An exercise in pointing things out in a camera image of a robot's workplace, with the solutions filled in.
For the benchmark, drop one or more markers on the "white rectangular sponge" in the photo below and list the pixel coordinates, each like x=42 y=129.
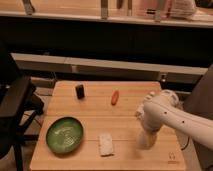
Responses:
x=106 y=145

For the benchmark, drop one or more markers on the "orange toy carrot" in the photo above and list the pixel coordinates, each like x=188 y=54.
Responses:
x=115 y=97

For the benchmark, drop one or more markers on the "white plastic bottle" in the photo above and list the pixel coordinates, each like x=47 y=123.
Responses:
x=140 y=112

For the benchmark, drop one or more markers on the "green ceramic plate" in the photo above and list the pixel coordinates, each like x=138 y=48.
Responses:
x=64 y=135

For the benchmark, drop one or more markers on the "black eraser block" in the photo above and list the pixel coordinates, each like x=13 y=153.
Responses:
x=80 y=91

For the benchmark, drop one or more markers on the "black chair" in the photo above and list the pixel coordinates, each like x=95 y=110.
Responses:
x=18 y=108

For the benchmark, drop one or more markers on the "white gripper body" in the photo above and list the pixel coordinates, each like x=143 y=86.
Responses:
x=148 y=139

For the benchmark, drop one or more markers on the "white ceramic cup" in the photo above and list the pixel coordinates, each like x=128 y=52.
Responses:
x=139 y=142

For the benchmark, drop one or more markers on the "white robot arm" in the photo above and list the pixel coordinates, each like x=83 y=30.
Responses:
x=161 y=109

